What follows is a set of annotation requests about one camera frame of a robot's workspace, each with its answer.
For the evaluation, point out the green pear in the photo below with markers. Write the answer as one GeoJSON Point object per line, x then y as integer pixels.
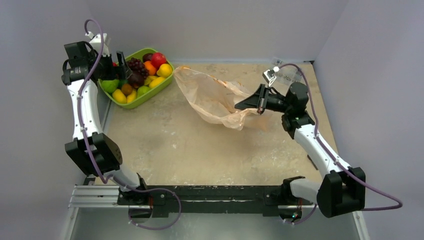
{"type": "Point", "coordinates": [142, 90]}

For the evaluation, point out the green bumpy custard apple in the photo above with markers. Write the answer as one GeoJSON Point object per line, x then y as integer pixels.
{"type": "Point", "coordinates": [109, 86]}

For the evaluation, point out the front aluminium rail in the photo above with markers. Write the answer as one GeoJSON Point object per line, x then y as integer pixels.
{"type": "Point", "coordinates": [104, 196]}

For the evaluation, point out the dark red plum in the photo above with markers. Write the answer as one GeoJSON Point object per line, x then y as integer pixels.
{"type": "Point", "coordinates": [136, 80]}

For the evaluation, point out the yellow mango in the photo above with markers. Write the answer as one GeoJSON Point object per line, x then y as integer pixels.
{"type": "Point", "coordinates": [119, 97]}

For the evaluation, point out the brown kiwi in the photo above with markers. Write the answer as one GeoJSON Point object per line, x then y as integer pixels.
{"type": "Point", "coordinates": [126, 89]}

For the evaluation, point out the clear plastic screw box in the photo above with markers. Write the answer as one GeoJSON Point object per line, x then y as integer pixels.
{"type": "Point", "coordinates": [288, 74]}

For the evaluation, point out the translucent orange plastic bag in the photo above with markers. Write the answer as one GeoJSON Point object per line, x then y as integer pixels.
{"type": "Point", "coordinates": [214, 100]}

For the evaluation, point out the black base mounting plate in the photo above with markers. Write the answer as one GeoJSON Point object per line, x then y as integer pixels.
{"type": "Point", "coordinates": [219, 208]}

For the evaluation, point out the red apple in basket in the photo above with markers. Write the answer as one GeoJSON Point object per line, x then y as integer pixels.
{"type": "Point", "coordinates": [158, 59]}

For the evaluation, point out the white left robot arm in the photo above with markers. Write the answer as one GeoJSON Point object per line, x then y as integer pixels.
{"type": "Point", "coordinates": [93, 152]}

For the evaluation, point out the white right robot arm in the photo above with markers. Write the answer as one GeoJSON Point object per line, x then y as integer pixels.
{"type": "Point", "coordinates": [340, 191]}

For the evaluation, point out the orange tangerine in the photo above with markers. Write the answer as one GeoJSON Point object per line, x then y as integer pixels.
{"type": "Point", "coordinates": [150, 68]}

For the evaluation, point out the yellow lemon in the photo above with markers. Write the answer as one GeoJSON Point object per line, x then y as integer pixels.
{"type": "Point", "coordinates": [165, 70]}

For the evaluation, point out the green plastic fruit basket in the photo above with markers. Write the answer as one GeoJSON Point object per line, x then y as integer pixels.
{"type": "Point", "coordinates": [155, 82]}

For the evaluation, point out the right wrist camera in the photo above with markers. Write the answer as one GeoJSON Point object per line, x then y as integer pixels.
{"type": "Point", "coordinates": [270, 75]}

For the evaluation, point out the dark purple grape bunch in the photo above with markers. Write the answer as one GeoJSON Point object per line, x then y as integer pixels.
{"type": "Point", "coordinates": [136, 65]}

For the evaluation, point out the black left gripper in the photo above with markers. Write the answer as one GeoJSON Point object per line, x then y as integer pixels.
{"type": "Point", "coordinates": [123, 71]}

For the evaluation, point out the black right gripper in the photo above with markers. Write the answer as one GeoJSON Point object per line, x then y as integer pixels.
{"type": "Point", "coordinates": [263, 99]}

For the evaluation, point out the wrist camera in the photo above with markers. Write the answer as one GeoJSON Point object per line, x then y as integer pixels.
{"type": "Point", "coordinates": [100, 46]}
{"type": "Point", "coordinates": [270, 75]}

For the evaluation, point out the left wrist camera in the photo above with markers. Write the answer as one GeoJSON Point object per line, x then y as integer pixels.
{"type": "Point", "coordinates": [100, 46]}

